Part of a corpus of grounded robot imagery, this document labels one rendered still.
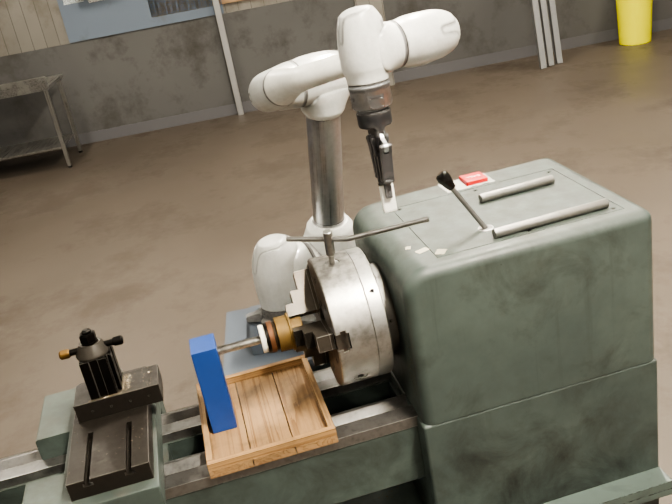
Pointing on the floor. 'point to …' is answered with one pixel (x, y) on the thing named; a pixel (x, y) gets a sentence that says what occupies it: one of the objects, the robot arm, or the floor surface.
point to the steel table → (51, 115)
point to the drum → (634, 21)
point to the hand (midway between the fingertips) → (387, 196)
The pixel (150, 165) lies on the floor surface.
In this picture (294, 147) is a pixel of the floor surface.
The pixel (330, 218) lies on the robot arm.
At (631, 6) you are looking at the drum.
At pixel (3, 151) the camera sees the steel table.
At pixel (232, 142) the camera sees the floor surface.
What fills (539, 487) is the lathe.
